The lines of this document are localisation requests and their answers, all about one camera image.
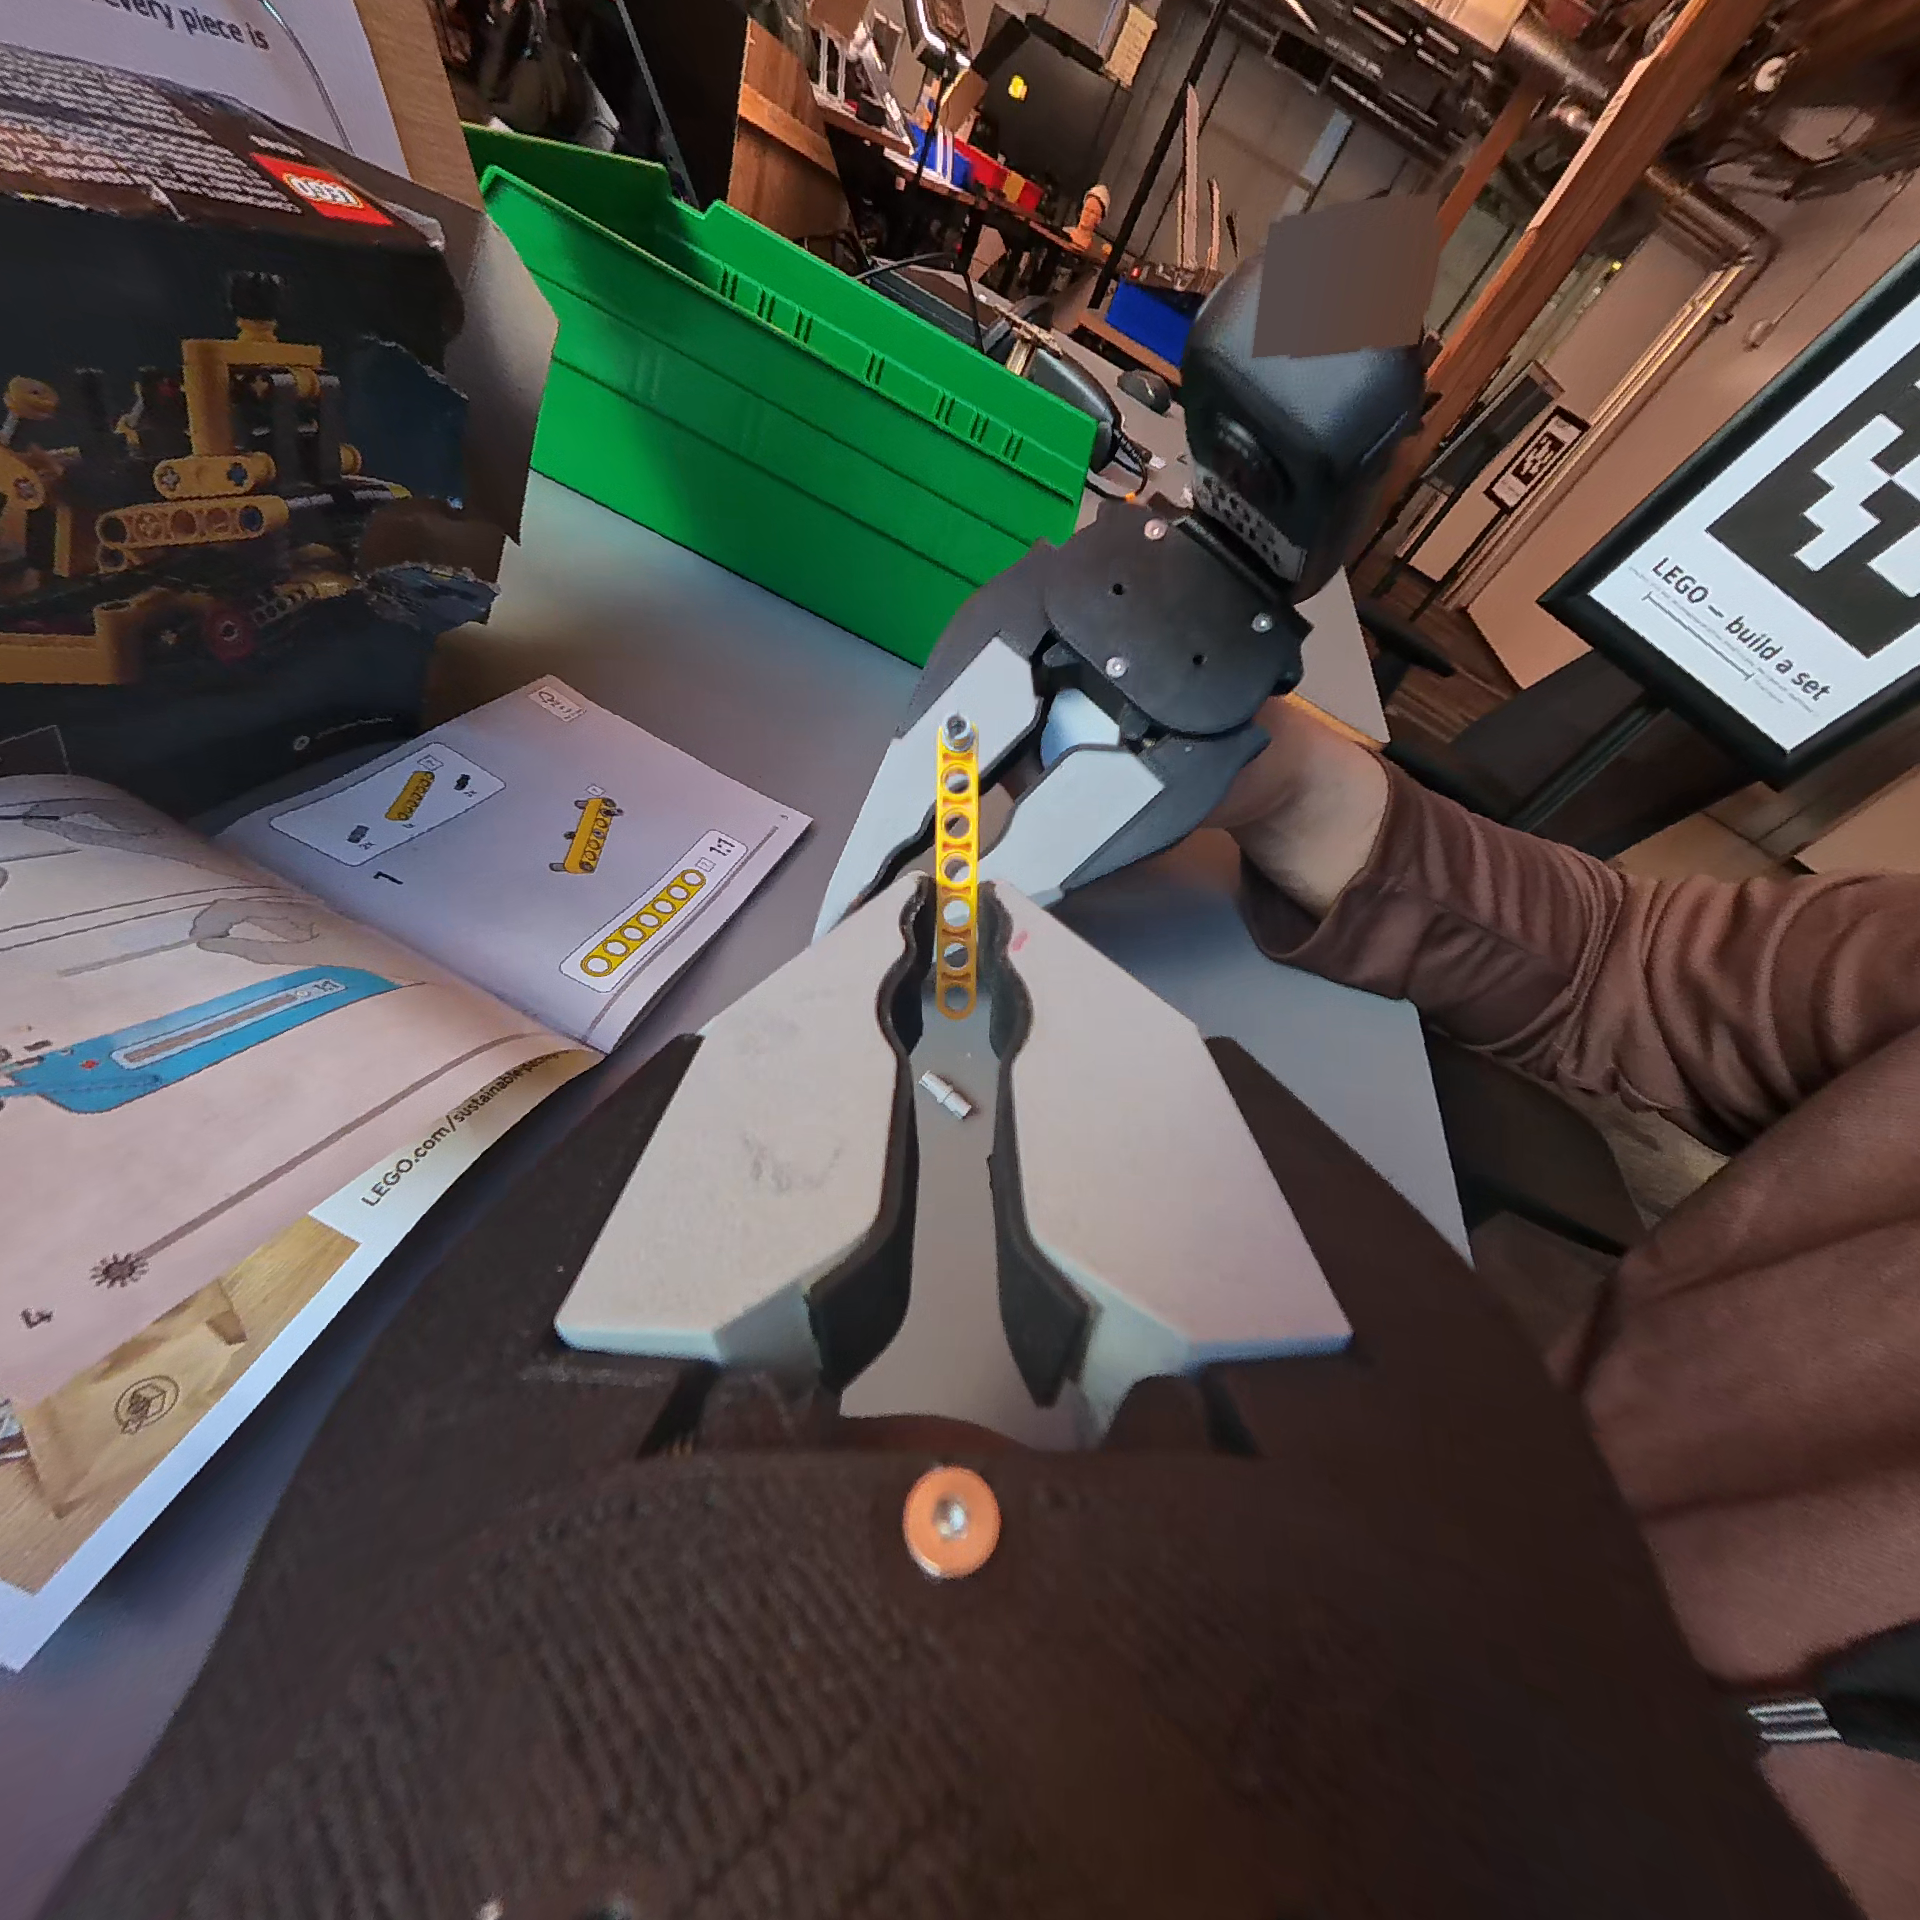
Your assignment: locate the lego set box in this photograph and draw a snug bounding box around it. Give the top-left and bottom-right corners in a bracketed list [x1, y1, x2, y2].
[0, 42, 560, 736]

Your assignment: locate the person's right forearm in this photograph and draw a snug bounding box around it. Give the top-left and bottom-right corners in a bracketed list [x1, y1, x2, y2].
[1242, 756, 1920, 1162]

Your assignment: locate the wooden post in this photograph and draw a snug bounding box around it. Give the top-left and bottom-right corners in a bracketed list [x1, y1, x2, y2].
[1417, 0, 1776, 396]

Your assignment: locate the blue storage crate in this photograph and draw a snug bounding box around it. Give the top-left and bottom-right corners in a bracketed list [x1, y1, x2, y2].
[1106, 277, 1206, 380]

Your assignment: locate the small framed marker tag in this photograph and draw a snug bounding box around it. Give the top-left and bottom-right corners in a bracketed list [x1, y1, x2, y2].
[1486, 404, 1594, 514]

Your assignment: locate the yellow lego beam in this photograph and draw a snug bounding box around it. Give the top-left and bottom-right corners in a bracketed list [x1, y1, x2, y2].
[930, 719, 988, 1018]

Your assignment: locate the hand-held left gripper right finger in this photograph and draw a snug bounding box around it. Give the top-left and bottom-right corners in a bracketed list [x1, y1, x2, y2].
[978, 879, 1356, 1407]

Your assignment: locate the framed marker tag sign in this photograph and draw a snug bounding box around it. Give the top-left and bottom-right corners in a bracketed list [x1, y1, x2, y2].
[1543, 247, 1920, 788]

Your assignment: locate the green plastic bin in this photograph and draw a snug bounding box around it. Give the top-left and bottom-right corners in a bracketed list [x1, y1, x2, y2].
[480, 164, 1100, 664]
[462, 124, 682, 203]

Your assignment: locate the brown display board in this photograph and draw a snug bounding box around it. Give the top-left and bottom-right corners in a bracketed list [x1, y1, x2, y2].
[356, 0, 486, 212]

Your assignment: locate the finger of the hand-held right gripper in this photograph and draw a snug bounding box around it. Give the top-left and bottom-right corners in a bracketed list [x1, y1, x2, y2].
[983, 692, 1274, 904]
[815, 544, 1056, 944]

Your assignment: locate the person's brown sweater torso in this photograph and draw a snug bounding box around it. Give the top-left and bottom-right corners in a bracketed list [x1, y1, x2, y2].
[1552, 1019, 1920, 1760]

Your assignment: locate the lego instruction booklet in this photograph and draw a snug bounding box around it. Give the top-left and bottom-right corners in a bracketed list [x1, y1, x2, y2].
[0, 678, 817, 1674]

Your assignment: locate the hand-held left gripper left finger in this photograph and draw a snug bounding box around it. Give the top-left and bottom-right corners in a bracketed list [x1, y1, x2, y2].
[552, 874, 923, 1395]

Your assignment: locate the black monitor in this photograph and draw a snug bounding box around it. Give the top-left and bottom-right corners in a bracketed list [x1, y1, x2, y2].
[972, 16, 1135, 189]

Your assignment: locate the printed instruction poster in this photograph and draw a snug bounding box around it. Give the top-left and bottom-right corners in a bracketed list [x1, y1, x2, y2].
[0, 0, 409, 183]

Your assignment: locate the person's right hand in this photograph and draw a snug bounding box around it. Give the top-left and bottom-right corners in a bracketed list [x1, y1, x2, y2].
[1200, 703, 1392, 916]

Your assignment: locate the black cable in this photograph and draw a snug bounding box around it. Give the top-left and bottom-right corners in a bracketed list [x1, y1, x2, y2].
[1080, 404, 1186, 496]

